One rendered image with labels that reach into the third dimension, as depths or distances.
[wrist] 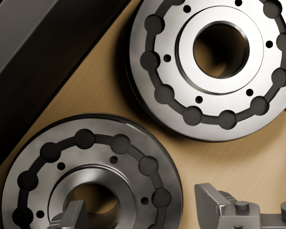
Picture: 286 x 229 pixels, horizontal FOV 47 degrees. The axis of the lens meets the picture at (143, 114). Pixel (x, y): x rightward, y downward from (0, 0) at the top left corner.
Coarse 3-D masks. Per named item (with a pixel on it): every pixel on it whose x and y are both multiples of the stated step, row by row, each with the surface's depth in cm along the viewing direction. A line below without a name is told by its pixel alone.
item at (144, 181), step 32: (64, 128) 18; (96, 128) 18; (128, 128) 18; (32, 160) 18; (64, 160) 18; (96, 160) 18; (128, 160) 18; (160, 160) 18; (32, 192) 18; (160, 192) 19; (32, 224) 18; (160, 224) 19
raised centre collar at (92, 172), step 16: (64, 176) 18; (80, 176) 18; (96, 176) 18; (112, 176) 18; (64, 192) 18; (128, 192) 18; (48, 208) 18; (64, 208) 18; (128, 208) 18; (112, 224) 18; (128, 224) 18
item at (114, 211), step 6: (72, 192) 20; (72, 198) 20; (114, 210) 20; (90, 216) 21; (96, 216) 21; (102, 216) 21; (108, 216) 20; (114, 216) 19; (90, 222) 20; (96, 222) 20; (102, 222) 20; (108, 222) 19; (90, 228) 19; (96, 228) 19; (102, 228) 19
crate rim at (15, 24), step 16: (16, 0) 11; (32, 0) 11; (48, 0) 11; (64, 0) 11; (0, 16) 11; (16, 16) 11; (32, 16) 11; (48, 16) 11; (0, 32) 11; (16, 32) 11; (32, 32) 11; (0, 48) 11; (16, 48) 11; (0, 64) 11; (0, 80) 11
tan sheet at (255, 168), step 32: (96, 64) 21; (224, 64) 21; (64, 96) 21; (96, 96) 21; (128, 96) 21; (32, 128) 21; (160, 128) 21; (192, 160) 22; (224, 160) 22; (256, 160) 22; (0, 192) 21; (96, 192) 21; (192, 192) 22; (256, 192) 22; (0, 224) 21; (192, 224) 22
